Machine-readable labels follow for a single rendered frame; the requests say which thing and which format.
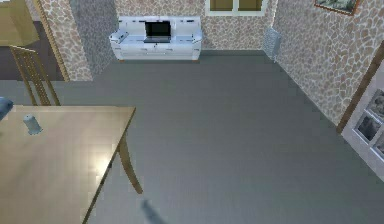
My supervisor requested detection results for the blue grey object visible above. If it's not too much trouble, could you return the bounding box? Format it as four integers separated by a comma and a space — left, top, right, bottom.
0, 96, 15, 122

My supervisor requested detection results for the window with pale frame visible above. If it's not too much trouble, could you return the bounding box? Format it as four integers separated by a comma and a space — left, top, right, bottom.
204, 0, 270, 17

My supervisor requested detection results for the wooden slatted chair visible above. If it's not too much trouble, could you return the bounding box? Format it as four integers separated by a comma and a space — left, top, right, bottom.
9, 45, 62, 107

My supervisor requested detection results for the wooden room door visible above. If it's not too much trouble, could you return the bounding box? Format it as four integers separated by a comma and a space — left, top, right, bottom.
0, 0, 41, 48

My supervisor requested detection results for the small grey shaker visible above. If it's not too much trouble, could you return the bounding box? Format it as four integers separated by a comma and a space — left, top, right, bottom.
22, 113, 44, 136

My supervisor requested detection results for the white glazed room door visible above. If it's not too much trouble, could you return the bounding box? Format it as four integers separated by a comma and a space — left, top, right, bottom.
341, 59, 384, 183

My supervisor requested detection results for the black laptop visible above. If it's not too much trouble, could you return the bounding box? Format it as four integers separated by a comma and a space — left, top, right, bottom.
143, 20, 173, 44

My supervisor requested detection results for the wooden dining table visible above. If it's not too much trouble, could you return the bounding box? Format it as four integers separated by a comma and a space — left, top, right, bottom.
0, 105, 144, 224

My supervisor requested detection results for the framed wall picture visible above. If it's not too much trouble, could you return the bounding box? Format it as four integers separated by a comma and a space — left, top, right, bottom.
313, 0, 363, 17

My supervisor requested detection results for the white sofa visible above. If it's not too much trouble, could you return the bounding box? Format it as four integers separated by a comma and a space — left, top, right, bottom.
108, 15, 204, 63

